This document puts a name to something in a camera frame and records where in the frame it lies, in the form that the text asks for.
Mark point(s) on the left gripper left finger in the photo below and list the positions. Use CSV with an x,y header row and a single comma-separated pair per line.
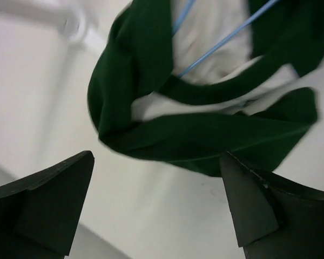
x,y
39,213

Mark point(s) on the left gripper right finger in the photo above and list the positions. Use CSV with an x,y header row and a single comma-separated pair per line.
x,y
273,217

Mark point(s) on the white and green t shirt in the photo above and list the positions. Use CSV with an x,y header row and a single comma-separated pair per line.
x,y
137,61

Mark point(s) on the light blue wire hanger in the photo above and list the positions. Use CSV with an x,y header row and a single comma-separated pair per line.
x,y
225,40

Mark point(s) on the white metal clothes rack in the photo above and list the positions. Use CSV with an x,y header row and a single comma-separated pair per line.
x,y
76,23

